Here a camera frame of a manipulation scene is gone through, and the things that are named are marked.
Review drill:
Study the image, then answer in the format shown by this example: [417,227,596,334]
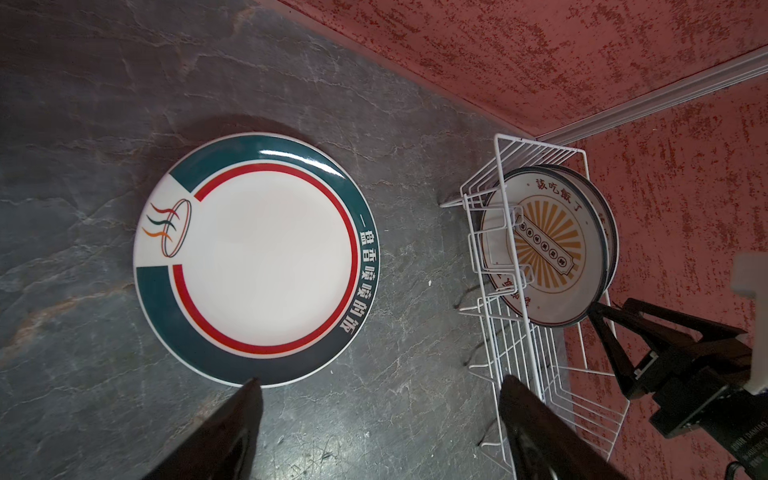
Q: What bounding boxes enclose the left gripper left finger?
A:
[145,379,264,479]

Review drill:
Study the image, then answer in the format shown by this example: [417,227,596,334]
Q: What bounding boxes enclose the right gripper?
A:
[587,298,767,479]

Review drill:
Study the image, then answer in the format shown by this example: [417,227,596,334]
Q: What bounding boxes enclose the white wire dish rack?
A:
[454,134,629,458]

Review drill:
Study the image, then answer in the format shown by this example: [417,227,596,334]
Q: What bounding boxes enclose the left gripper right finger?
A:
[499,375,624,479]

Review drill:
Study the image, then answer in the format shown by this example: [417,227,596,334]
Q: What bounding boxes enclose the white round plate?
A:
[133,132,381,388]
[475,166,609,328]
[545,165,620,290]

